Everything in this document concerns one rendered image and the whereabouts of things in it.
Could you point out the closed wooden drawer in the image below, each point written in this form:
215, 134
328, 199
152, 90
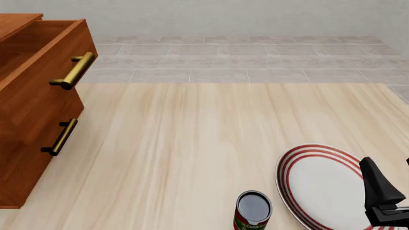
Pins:
48, 115

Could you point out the wooden cabinet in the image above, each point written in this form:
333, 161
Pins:
12, 182

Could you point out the white plate with red rings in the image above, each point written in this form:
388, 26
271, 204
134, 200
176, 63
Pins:
322, 187

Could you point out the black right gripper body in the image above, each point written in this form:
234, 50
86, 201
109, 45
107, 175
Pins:
388, 215

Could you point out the red tomato tin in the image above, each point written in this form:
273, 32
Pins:
254, 207

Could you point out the open wooden drawer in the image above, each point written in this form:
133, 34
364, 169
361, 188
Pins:
48, 72

